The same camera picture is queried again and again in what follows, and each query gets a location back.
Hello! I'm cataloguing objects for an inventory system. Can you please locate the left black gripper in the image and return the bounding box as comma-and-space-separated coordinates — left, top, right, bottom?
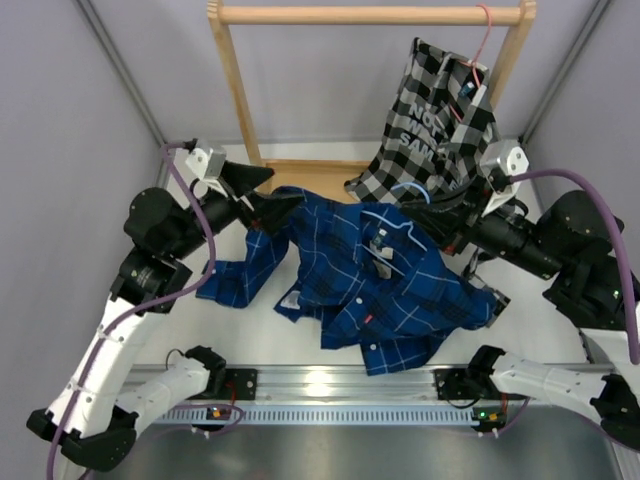
170, 160, 305, 259

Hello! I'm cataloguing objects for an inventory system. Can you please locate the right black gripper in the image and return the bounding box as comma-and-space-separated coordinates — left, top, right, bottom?
401, 178, 567, 284

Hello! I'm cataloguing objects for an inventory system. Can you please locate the light blue wire hanger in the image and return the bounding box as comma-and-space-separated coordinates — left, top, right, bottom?
359, 180, 434, 261

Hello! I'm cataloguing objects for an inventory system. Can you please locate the blue plaid shirt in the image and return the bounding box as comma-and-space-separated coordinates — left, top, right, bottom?
196, 186, 497, 376

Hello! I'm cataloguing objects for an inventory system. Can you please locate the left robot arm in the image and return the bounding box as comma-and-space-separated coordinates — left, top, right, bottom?
27, 161, 301, 479

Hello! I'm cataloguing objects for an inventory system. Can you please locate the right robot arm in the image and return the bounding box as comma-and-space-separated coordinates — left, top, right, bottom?
401, 190, 639, 450

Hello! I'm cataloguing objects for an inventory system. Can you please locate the black white checkered shirt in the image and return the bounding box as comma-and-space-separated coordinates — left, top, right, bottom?
344, 38, 500, 205

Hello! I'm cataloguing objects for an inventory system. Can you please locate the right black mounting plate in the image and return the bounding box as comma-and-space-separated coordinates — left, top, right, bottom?
434, 368, 476, 402

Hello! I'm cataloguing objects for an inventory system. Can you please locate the black mounting plate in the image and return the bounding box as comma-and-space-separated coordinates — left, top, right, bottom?
218, 368, 258, 402
434, 368, 476, 402

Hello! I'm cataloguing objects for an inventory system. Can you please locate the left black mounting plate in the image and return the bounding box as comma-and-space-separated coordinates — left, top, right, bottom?
218, 368, 258, 402

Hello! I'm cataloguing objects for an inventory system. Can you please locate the wooden clothes rack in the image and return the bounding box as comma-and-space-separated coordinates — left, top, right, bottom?
207, 1, 537, 202

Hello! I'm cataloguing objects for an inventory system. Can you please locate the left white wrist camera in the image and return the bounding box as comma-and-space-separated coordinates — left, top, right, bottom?
185, 139, 227, 188

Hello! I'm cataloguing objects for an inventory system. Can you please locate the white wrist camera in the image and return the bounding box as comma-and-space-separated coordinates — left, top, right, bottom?
185, 139, 227, 188
479, 139, 529, 216

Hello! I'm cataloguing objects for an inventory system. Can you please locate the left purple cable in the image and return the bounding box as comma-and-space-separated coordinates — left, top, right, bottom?
45, 140, 219, 480

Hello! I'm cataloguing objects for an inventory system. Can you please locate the purple cable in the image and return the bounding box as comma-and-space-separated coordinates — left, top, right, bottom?
45, 140, 219, 480
509, 169, 640, 365

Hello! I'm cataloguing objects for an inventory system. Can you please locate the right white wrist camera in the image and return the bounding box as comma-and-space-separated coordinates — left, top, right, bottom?
479, 139, 529, 216

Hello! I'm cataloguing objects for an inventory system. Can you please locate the pink wire hanger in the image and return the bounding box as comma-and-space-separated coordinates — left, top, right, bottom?
448, 3, 496, 123

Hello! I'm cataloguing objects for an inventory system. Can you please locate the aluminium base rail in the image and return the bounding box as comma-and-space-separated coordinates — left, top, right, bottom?
229, 365, 463, 405

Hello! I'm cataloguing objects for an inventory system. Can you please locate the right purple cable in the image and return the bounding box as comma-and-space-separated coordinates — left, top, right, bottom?
509, 169, 640, 365

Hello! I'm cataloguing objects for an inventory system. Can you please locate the perforated cable duct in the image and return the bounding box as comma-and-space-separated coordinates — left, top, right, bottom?
156, 405, 499, 427

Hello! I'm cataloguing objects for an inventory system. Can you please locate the left aluminium frame post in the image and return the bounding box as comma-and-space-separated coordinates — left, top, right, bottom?
72, 0, 174, 156

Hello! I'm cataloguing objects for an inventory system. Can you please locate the aluminium frame post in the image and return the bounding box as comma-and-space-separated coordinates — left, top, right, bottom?
518, 0, 615, 146
72, 0, 174, 156

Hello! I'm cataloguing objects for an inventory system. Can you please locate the right aluminium frame post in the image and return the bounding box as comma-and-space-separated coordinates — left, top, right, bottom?
518, 0, 615, 146

